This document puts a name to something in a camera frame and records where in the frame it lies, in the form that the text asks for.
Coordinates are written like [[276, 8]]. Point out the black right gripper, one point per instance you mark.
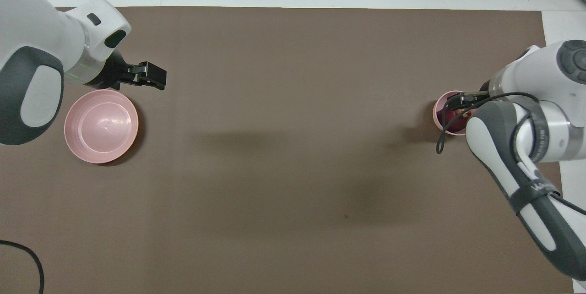
[[476, 98]]

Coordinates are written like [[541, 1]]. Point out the pink plate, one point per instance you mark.
[[100, 124]]

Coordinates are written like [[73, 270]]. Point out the brown table mat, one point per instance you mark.
[[293, 147]]

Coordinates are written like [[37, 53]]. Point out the red apple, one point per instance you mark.
[[451, 117]]

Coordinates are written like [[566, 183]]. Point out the pink bowl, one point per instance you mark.
[[446, 128]]

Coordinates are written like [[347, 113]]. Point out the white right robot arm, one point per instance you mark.
[[540, 193]]

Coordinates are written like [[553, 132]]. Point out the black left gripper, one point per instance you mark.
[[112, 74]]

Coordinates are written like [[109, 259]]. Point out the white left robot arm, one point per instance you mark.
[[32, 33]]

